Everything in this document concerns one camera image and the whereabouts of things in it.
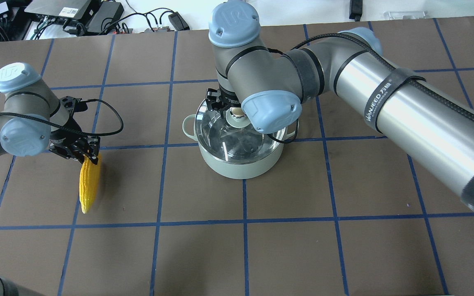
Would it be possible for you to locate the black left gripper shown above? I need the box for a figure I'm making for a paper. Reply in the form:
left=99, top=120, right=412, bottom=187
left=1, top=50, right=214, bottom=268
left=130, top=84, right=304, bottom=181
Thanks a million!
left=49, top=96, right=100, bottom=165

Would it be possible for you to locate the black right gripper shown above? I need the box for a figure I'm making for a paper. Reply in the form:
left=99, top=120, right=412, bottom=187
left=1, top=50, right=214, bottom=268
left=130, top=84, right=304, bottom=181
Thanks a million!
left=205, top=88, right=242, bottom=113

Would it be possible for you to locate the yellow corn cob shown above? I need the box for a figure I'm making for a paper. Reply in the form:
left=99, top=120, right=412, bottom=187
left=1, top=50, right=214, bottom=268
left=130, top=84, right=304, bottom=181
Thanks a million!
left=79, top=152, right=102, bottom=214

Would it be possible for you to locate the glass pot lid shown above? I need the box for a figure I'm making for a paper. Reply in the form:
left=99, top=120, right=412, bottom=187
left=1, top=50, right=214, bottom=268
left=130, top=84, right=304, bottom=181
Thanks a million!
left=193, top=102, right=282, bottom=164

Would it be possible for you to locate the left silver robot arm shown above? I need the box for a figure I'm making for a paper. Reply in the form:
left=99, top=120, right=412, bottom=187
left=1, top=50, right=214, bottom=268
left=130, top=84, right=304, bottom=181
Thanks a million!
left=0, top=62, right=100, bottom=164

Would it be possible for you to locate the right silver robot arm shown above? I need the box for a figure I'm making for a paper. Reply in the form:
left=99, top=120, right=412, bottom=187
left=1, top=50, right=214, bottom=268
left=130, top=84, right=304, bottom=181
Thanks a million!
left=209, top=0, right=474, bottom=212

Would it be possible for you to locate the pale green electric pot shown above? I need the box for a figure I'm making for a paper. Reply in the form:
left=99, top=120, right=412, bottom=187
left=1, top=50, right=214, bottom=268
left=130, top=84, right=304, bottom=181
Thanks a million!
left=182, top=99, right=299, bottom=179

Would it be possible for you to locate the black power brick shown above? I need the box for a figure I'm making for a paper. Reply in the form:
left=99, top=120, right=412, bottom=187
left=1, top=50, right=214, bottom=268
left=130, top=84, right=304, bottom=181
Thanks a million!
left=85, top=1, right=124, bottom=36

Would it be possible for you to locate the black electronics box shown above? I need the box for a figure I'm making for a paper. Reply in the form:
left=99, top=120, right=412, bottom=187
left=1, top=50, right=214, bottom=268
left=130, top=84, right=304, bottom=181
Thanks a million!
left=25, top=0, right=102, bottom=26

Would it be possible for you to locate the black power adapter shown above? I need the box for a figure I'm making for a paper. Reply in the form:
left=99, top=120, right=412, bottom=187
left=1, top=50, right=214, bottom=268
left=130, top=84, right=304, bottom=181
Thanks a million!
left=349, top=0, right=363, bottom=22

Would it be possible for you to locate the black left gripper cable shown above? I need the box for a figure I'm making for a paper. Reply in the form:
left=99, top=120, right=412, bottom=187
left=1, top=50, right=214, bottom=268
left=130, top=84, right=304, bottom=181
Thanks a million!
left=0, top=98, right=124, bottom=138

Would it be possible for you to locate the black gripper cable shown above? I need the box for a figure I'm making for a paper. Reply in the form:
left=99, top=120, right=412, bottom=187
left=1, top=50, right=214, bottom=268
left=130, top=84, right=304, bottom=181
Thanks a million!
left=267, top=33, right=474, bottom=143
left=0, top=98, right=124, bottom=138

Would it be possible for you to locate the clear plastic bracket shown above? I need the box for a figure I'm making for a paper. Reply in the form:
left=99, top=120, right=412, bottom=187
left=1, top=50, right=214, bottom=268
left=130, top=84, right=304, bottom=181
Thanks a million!
left=383, top=11, right=429, bottom=20

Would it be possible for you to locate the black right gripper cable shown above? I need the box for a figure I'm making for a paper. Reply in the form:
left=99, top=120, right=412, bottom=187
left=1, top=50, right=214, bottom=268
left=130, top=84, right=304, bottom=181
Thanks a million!
left=267, top=33, right=474, bottom=143

